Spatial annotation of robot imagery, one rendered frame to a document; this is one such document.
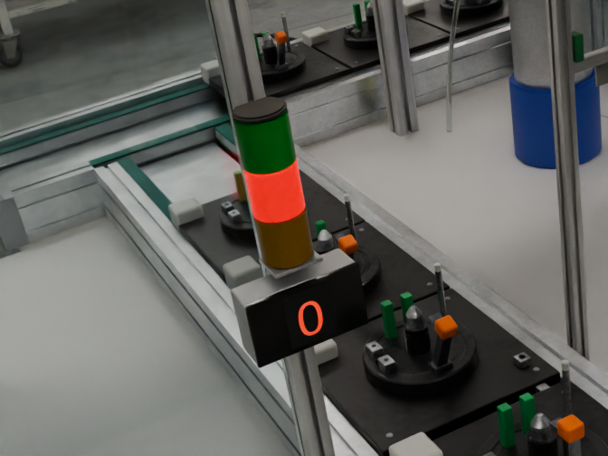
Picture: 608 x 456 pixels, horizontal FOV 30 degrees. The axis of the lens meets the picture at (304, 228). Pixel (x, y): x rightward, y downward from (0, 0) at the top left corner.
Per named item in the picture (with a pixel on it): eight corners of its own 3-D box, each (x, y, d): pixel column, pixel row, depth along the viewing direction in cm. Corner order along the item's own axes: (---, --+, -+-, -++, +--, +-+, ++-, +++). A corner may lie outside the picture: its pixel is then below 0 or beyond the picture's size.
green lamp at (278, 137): (305, 162, 103) (296, 112, 100) (255, 180, 101) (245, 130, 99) (282, 145, 107) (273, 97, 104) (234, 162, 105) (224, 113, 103)
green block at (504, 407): (516, 444, 120) (512, 407, 118) (506, 449, 120) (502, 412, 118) (509, 439, 121) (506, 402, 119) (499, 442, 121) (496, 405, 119)
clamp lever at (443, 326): (451, 365, 134) (459, 326, 128) (437, 371, 133) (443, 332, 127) (435, 342, 136) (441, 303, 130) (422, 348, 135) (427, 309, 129)
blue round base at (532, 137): (620, 150, 204) (617, 72, 197) (548, 178, 199) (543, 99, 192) (566, 125, 217) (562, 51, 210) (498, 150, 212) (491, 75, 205)
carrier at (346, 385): (561, 385, 134) (555, 297, 128) (384, 466, 127) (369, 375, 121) (452, 299, 154) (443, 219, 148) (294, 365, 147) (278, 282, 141)
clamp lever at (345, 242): (356, 280, 154) (358, 242, 148) (343, 284, 153) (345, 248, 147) (343, 261, 156) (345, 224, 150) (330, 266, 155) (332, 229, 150)
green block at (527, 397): (537, 434, 121) (535, 397, 119) (528, 439, 121) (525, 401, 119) (531, 428, 122) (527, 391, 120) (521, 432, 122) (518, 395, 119)
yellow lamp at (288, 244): (322, 257, 107) (314, 212, 105) (275, 275, 106) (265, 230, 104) (300, 237, 112) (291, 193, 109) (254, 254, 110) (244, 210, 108)
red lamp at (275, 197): (314, 211, 105) (305, 163, 103) (265, 229, 103) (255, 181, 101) (291, 192, 109) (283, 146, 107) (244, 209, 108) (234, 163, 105)
